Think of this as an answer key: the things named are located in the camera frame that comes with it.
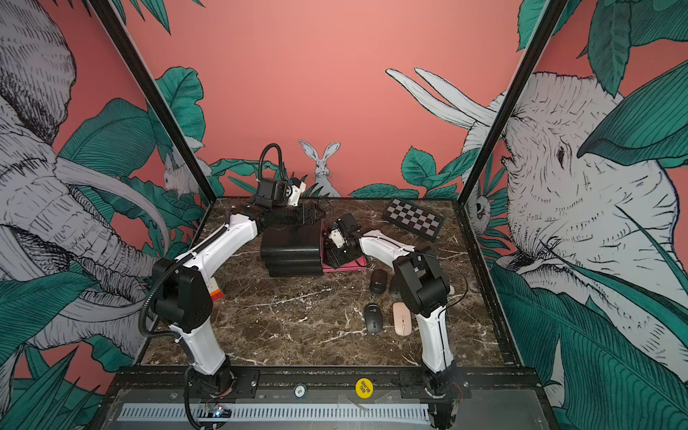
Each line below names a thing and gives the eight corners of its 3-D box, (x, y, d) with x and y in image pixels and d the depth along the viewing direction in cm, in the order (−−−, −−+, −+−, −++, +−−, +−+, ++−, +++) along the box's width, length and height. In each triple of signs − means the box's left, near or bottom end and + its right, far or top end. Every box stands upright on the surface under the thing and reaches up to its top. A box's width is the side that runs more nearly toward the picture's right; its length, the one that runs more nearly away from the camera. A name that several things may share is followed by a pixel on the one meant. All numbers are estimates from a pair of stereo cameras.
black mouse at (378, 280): (370, 293, 94) (371, 290, 92) (369, 272, 100) (370, 269, 98) (388, 293, 94) (388, 290, 92) (386, 272, 100) (386, 269, 98)
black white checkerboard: (381, 219, 115) (382, 214, 113) (393, 201, 122) (394, 197, 120) (436, 242, 108) (438, 238, 105) (445, 222, 115) (447, 218, 113)
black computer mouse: (365, 333, 85) (365, 331, 83) (364, 306, 91) (364, 303, 89) (382, 333, 85) (383, 331, 83) (380, 306, 91) (381, 303, 89)
